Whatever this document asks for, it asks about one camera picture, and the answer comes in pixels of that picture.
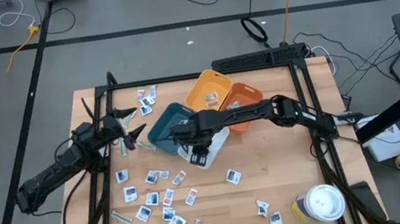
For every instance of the teal plastic bin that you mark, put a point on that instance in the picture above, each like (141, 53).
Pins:
(161, 135)

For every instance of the plain white packet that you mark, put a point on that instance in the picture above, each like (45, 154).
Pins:
(152, 91)

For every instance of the white plastic bin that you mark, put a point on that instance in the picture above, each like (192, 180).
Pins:
(217, 145)

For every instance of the orange plastic bin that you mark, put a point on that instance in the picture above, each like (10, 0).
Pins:
(249, 94)

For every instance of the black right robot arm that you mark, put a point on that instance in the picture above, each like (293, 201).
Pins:
(248, 113)

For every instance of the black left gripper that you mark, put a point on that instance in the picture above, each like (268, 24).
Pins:
(112, 128)

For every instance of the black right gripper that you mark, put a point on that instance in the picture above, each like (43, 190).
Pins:
(199, 155)

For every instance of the yellow plastic bin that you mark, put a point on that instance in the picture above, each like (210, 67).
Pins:
(200, 88)

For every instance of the white cardboard box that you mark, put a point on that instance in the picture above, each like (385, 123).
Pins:
(384, 146)

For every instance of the black flat device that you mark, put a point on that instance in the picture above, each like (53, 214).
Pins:
(366, 198)

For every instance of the black perforated mounting beam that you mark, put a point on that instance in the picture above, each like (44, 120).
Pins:
(247, 59)

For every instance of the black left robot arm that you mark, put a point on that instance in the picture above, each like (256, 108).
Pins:
(54, 171)

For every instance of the white lidded container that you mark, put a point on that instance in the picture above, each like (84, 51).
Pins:
(319, 204)

